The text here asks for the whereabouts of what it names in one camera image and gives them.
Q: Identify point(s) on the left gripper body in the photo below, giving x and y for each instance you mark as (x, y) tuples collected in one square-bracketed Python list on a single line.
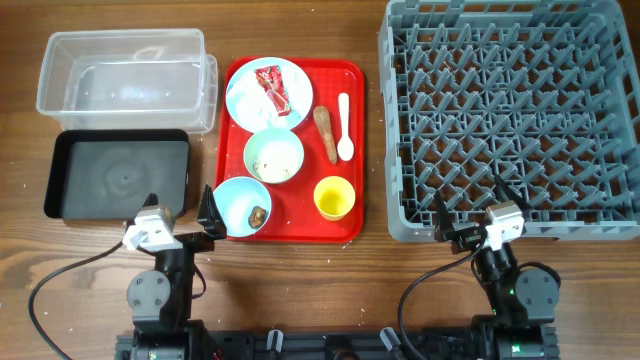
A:
[(197, 242)]

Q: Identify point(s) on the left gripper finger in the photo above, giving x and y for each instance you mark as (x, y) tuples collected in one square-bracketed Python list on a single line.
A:
[(209, 216), (151, 200)]

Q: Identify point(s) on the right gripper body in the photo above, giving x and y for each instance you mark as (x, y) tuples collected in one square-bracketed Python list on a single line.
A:
[(465, 240)]

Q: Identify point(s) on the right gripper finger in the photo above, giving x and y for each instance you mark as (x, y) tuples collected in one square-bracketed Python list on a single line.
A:
[(444, 221), (510, 194)]

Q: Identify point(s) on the light blue bowl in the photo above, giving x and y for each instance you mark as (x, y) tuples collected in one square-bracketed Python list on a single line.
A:
[(236, 199)]

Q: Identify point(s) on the brown food scrap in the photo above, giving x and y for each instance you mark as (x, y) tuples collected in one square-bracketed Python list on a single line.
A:
[(257, 217)]

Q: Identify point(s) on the mint green bowl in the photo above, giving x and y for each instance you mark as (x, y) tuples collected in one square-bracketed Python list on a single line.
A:
[(273, 156)]

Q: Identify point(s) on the yellow plastic cup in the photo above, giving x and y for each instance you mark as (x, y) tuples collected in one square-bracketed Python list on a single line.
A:
[(334, 197)]

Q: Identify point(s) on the white plastic spoon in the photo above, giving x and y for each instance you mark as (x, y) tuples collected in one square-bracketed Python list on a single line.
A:
[(345, 146)]

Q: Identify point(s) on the light blue plate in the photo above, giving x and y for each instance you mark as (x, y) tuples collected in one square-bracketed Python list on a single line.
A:
[(250, 107)]

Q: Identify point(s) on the brown food stick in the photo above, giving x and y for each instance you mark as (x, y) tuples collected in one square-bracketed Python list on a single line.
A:
[(323, 123)]

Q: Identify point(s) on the red snack wrapper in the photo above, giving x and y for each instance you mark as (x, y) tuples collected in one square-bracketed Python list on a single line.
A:
[(271, 81)]

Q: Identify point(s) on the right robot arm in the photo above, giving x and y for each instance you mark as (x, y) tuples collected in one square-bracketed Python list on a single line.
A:
[(523, 296)]

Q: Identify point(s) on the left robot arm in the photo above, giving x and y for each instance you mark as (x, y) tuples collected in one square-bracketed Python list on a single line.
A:
[(161, 298)]

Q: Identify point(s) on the grey dishwasher rack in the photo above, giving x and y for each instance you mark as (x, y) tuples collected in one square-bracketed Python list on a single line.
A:
[(543, 95)]

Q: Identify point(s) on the black plastic tray bin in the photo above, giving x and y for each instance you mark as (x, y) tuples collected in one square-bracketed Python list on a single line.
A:
[(108, 174)]

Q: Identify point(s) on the red serving tray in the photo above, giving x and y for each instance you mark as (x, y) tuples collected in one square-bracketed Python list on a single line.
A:
[(294, 216)]

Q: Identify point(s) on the clear plastic bin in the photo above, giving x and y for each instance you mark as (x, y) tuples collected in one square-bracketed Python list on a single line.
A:
[(129, 79)]

